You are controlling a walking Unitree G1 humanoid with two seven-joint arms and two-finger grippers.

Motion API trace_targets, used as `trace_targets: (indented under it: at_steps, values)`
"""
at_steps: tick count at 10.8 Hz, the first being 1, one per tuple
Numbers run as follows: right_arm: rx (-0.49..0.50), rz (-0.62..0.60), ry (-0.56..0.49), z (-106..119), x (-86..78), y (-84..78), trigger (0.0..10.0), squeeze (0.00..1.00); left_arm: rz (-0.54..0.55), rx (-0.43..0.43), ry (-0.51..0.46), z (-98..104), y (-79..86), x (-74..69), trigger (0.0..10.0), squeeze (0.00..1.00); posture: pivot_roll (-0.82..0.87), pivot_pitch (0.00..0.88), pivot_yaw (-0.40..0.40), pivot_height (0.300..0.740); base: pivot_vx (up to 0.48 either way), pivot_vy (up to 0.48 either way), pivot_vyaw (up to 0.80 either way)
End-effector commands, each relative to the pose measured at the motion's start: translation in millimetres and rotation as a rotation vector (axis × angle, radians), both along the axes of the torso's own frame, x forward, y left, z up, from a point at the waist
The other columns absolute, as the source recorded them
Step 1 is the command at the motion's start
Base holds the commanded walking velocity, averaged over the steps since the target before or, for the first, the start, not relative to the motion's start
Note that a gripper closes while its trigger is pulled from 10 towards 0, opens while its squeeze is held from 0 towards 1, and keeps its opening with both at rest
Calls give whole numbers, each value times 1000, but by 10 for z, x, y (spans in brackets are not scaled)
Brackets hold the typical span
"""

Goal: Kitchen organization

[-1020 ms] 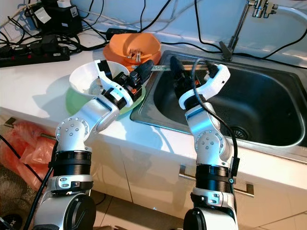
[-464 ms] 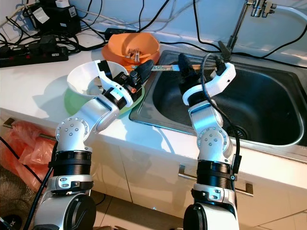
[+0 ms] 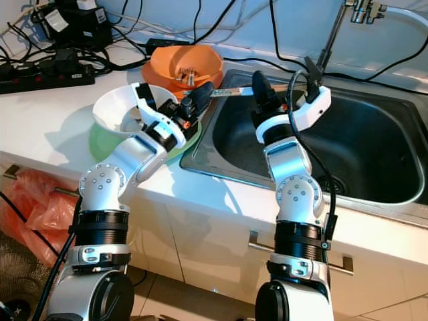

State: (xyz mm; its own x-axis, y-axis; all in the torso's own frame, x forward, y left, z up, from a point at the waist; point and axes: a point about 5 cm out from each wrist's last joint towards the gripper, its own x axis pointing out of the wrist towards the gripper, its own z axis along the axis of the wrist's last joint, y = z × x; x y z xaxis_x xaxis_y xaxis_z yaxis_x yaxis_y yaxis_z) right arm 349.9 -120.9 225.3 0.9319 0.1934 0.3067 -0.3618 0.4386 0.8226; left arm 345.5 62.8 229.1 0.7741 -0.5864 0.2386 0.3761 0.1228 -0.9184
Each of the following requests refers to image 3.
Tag black mains plug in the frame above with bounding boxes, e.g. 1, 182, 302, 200
55, 47, 81, 68

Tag small black power brick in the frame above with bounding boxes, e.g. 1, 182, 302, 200
146, 37, 191, 54

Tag silver metal utensil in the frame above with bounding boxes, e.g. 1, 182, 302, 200
211, 84, 308, 99

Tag orange plastic bag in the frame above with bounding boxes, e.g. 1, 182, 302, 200
0, 169, 81, 268

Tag black power strip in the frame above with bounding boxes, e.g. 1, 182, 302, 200
0, 64, 96, 94

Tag large black power adapter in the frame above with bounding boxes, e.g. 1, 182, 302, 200
40, 0, 108, 49

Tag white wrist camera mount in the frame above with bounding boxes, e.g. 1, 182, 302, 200
255, 86, 333, 144
132, 82, 185, 149

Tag black wire fan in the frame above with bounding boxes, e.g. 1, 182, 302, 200
0, 234, 54, 321

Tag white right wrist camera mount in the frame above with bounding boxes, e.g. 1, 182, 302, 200
255, 86, 333, 144

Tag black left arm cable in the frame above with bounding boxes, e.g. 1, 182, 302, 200
33, 201, 81, 321

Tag small metal hardware pieces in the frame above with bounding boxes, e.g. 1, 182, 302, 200
176, 65, 200, 88

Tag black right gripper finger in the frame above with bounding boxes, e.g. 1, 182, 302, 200
252, 70, 275, 111

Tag white plastic bowl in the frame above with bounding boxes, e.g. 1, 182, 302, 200
92, 84, 175, 140

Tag thin black loose cable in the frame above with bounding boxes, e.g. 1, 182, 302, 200
0, 193, 66, 260

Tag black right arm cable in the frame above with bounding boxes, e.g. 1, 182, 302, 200
288, 69, 339, 251

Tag orange plastic bowl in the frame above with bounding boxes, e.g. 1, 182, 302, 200
142, 45, 223, 94

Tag light green plate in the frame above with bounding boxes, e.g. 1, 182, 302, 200
88, 120, 203, 163

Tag black wall power cable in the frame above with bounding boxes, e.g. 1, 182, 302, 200
270, 0, 308, 73

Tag chrome wall valve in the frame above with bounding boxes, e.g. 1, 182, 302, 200
344, 0, 387, 25

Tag stainless steel sink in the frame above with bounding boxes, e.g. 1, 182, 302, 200
181, 67, 428, 209

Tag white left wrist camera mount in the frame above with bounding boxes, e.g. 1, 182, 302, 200
132, 82, 185, 149

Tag white water hose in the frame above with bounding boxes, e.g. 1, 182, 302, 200
383, 5, 428, 29

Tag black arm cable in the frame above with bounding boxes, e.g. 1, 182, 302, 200
288, 69, 339, 251
33, 201, 81, 321

